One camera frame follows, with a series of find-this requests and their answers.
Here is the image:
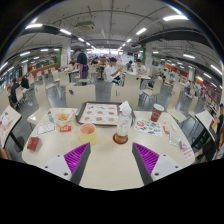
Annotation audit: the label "printed menu tray liner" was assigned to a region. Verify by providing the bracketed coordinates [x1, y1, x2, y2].
[79, 103, 120, 126]

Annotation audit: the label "ceiling air conditioner unit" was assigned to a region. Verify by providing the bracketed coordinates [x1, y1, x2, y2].
[75, 20, 96, 32]

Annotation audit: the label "crumpled white napkin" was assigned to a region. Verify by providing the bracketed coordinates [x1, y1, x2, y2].
[119, 100, 133, 115]

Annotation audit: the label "ceiling strip lights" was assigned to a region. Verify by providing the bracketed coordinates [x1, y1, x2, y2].
[0, 13, 224, 76]

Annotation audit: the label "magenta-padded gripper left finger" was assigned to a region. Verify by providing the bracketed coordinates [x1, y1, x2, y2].
[42, 142, 92, 186]

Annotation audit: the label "dark brown food tray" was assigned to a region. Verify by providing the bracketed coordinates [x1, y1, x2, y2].
[75, 101, 136, 127]

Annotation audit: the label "paper wrapper with fries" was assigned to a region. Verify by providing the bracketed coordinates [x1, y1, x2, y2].
[53, 109, 75, 128]

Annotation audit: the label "red paper cup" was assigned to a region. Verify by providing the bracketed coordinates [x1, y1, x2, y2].
[150, 103, 165, 123]

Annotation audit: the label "small clear pump bottle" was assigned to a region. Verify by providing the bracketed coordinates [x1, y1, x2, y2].
[47, 110, 55, 124]

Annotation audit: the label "white printed card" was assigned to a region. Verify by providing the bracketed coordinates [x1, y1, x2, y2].
[36, 122, 56, 135]

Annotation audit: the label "person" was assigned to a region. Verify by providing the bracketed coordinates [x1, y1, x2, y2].
[73, 48, 89, 80]
[104, 57, 123, 84]
[20, 75, 31, 93]
[9, 78, 22, 104]
[132, 58, 148, 75]

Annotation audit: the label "white cafeteria chair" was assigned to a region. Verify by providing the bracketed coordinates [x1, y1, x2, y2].
[27, 84, 53, 126]

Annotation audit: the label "small red paper box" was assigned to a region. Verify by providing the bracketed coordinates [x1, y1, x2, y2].
[26, 135, 42, 153]

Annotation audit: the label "beige cafeteria chairs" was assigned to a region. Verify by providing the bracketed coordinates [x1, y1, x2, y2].
[0, 63, 214, 124]

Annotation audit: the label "neighbouring beige table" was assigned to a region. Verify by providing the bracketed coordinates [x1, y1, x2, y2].
[0, 105, 23, 149]
[194, 109, 218, 148]

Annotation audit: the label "flat round red coaster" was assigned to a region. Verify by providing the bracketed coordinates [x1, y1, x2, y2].
[112, 133, 129, 145]

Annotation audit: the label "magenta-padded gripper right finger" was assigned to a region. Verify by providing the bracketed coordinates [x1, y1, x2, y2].
[131, 142, 184, 186]

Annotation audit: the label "clear white-capped drink bottle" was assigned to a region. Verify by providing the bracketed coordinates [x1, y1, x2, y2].
[114, 107, 133, 144]

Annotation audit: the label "beige chair with round hole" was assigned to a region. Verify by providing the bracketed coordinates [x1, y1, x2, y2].
[65, 83, 97, 108]
[109, 84, 140, 111]

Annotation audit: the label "pink paper slip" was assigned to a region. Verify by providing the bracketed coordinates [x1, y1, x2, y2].
[181, 146, 195, 162]

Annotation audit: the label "white plastic packet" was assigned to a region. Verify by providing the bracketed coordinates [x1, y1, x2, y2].
[168, 132, 183, 148]

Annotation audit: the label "yellow mug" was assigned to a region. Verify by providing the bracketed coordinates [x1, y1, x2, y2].
[78, 123, 99, 147]

